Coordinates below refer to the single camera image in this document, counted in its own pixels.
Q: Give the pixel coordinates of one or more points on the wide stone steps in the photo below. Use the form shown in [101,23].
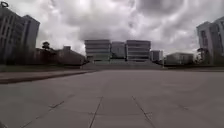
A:
[121,65]

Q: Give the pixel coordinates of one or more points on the white layered building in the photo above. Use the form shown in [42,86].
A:
[116,50]

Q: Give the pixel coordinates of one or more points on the grey paved plaza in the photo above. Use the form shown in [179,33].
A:
[116,96]

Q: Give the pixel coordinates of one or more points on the low dark building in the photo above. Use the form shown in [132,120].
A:
[63,56]

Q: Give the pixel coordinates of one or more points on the low white building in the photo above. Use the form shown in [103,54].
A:
[179,58]

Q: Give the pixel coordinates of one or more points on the tree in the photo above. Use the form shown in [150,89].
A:
[45,50]

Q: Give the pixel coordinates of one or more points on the low concrete kerb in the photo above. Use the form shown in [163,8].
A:
[36,77]

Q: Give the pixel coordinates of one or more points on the grass strip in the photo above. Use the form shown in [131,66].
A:
[30,68]

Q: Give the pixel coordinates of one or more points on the tall grey building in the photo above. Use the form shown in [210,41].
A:
[16,36]

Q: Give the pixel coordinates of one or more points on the grey tower building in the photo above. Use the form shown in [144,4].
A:
[212,41]

